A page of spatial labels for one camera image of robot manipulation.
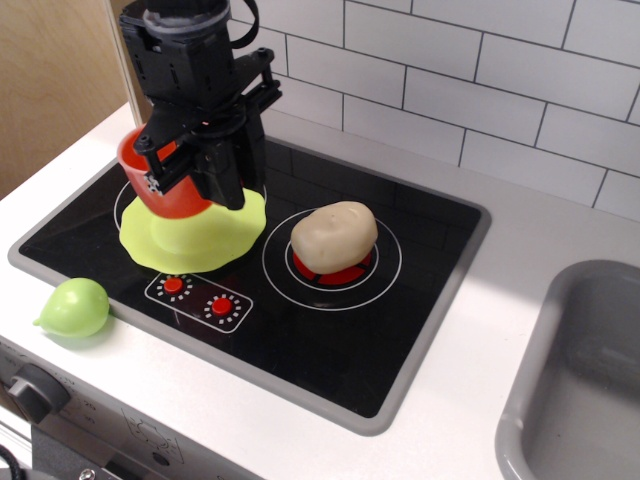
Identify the grey toy sink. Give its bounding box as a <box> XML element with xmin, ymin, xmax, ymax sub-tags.
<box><xmin>495</xmin><ymin>260</ymin><xmax>639</xmax><ymax>479</ymax></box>

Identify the green toy pear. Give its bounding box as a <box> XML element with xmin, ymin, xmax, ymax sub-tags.
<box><xmin>33</xmin><ymin>278</ymin><xmax>110</xmax><ymax>338</ymax></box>

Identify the black braided cable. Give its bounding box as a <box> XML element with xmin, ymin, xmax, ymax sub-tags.
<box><xmin>0</xmin><ymin>442</ymin><xmax>26</xmax><ymax>480</ymax></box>

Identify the orange plastic cup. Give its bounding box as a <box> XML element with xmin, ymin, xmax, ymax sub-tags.
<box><xmin>117</xmin><ymin>126</ymin><xmax>222</xmax><ymax>219</ymax></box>

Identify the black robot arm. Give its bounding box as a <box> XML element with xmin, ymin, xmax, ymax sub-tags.
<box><xmin>119</xmin><ymin>1</ymin><xmax>282</xmax><ymax>219</ymax></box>

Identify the beige toy potato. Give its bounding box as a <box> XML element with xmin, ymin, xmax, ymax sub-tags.
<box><xmin>290</xmin><ymin>201</ymin><xmax>378</xmax><ymax>275</ymax></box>

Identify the lime green plastic plate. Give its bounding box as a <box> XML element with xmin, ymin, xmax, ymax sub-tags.
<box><xmin>119</xmin><ymin>189</ymin><xmax>266</xmax><ymax>274</ymax></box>

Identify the wooden side panel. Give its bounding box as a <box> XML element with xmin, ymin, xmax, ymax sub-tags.
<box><xmin>1</xmin><ymin>1</ymin><xmax>138</xmax><ymax>195</ymax></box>

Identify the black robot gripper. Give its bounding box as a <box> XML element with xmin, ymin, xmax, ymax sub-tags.
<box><xmin>119</xmin><ymin>1</ymin><xmax>282</xmax><ymax>209</ymax></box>

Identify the black toy stovetop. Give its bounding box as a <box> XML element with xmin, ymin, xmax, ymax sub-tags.
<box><xmin>1</xmin><ymin>115</ymin><xmax>490</xmax><ymax>438</ymax></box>

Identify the grey oven knob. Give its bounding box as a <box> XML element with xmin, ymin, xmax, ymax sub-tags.
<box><xmin>8</xmin><ymin>364</ymin><xmax>71</xmax><ymax>424</ymax></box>

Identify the grey oven front panel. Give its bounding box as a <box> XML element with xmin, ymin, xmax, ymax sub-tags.
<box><xmin>1</xmin><ymin>340</ymin><xmax>255</xmax><ymax>479</ymax></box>

